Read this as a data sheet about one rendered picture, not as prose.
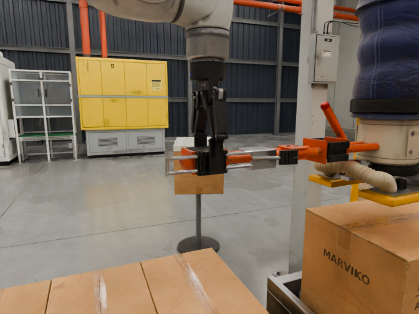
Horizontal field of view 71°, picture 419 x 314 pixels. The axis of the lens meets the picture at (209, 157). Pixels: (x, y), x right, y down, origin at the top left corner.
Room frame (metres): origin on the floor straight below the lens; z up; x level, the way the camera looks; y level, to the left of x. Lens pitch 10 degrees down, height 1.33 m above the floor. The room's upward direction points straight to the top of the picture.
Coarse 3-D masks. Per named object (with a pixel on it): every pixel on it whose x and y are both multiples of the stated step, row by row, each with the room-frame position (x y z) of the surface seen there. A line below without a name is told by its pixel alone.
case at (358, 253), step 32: (320, 224) 0.97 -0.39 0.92; (352, 224) 0.90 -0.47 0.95; (384, 224) 0.90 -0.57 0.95; (416, 224) 0.90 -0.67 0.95; (320, 256) 0.96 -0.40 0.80; (352, 256) 0.83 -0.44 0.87; (384, 256) 0.74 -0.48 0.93; (416, 256) 0.70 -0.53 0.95; (320, 288) 0.95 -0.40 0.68; (352, 288) 0.82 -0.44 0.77; (384, 288) 0.73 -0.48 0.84; (416, 288) 0.69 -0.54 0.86
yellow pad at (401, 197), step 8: (400, 184) 0.75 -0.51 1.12; (408, 184) 0.80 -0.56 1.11; (360, 192) 0.76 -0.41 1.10; (368, 192) 0.75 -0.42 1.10; (376, 192) 0.74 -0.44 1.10; (384, 192) 0.73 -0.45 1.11; (400, 192) 0.73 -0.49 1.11; (408, 192) 0.73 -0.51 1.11; (416, 192) 0.74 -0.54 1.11; (376, 200) 0.72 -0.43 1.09; (384, 200) 0.70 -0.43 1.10; (392, 200) 0.68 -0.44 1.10; (400, 200) 0.69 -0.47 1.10; (408, 200) 0.70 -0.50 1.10; (416, 200) 0.71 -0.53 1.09
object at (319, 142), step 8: (328, 136) 0.82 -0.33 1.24; (304, 144) 0.79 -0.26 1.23; (312, 144) 0.76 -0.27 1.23; (320, 144) 0.74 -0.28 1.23; (328, 144) 0.72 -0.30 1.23; (336, 144) 0.73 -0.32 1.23; (344, 144) 0.74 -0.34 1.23; (328, 152) 0.73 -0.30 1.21; (336, 152) 0.74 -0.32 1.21; (344, 152) 0.75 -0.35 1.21; (312, 160) 0.76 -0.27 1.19; (320, 160) 0.73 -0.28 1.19; (328, 160) 0.72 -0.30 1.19; (336, 160) 0.73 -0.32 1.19; (344, 160) 0.74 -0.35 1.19
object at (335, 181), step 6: (312, 174) 0.94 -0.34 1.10; (318, 174) 0.94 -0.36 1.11; (324, 174) 0.92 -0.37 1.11; (336, 174) 0.92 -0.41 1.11; (342, 174) 0.92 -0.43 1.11; (312, 180) 0.92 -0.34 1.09; (318, 180) 0.90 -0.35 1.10; (324, 180) 0.88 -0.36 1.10; (330, 180) 0.87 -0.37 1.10; (336, 180) 0.87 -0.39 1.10; (342, 180) 0.87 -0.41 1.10; (354, 180) 0.89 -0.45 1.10; (330, 186) 0.85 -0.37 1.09; (336, 186) 0.86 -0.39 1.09
